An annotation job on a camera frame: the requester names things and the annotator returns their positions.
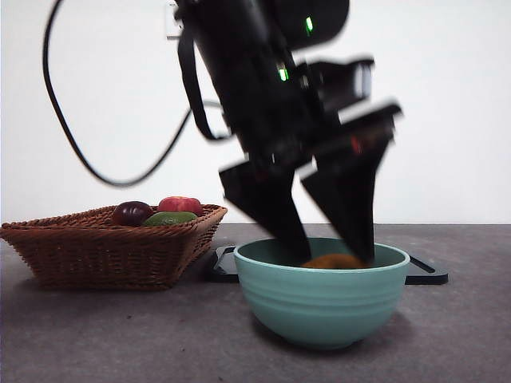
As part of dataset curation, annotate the yellow-orange fruit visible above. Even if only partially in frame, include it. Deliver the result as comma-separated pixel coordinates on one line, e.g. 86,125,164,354
301,254,370,269

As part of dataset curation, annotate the teal ceramic bowl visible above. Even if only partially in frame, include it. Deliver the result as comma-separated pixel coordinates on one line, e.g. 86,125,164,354
233,237,411,351

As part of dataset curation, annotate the dark rectangular tray plate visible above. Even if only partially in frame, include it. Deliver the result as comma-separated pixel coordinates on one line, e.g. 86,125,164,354
204,246,450,286

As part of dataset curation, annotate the red apple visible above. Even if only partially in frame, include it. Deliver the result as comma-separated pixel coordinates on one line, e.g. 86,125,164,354
157,195,204,218

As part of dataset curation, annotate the green fruit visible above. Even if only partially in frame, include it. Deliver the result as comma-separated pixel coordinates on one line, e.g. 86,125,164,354
142,211,199,227

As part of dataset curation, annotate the dark purple round fruit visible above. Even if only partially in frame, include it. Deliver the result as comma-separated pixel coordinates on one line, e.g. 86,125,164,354
111,201,155,227

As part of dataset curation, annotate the brown wicker basket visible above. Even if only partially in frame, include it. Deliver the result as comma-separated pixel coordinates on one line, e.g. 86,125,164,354
0,203,228,291

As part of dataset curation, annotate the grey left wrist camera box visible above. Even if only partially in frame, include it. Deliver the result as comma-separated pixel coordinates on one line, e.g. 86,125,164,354
309,58,375,105

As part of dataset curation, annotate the black flat left arm cable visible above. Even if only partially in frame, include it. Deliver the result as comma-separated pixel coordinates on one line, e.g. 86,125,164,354
177,34,233,144

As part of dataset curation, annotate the white wall socket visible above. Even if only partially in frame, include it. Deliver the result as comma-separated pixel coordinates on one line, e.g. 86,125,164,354
165,2,184,40

